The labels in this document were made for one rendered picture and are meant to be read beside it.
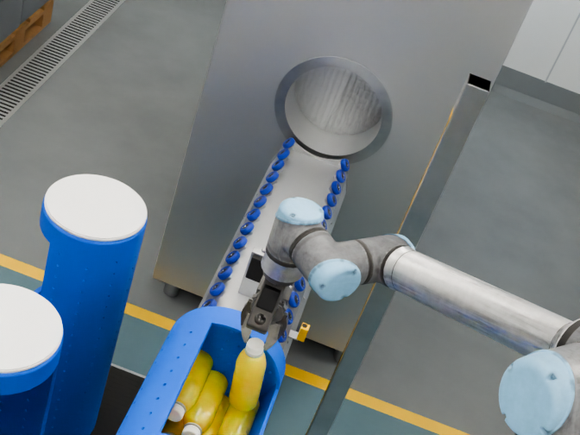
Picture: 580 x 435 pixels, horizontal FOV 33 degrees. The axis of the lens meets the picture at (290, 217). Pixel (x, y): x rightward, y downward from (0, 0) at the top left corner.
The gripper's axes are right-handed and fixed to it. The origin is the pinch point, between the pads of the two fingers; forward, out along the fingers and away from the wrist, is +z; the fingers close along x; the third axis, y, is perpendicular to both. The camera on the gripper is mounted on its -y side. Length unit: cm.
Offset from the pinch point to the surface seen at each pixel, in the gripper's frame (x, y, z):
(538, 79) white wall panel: -97, 438, 114
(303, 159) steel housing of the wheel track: 10, 127, 33
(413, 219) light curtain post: -27, 64, -1
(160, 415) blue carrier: 12.2, -25.2, 3.1
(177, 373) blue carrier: 13.0, -12.7, 3.5
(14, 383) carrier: 48, -13, 25
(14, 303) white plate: 57, 6, 20
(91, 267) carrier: 50, 38, 31
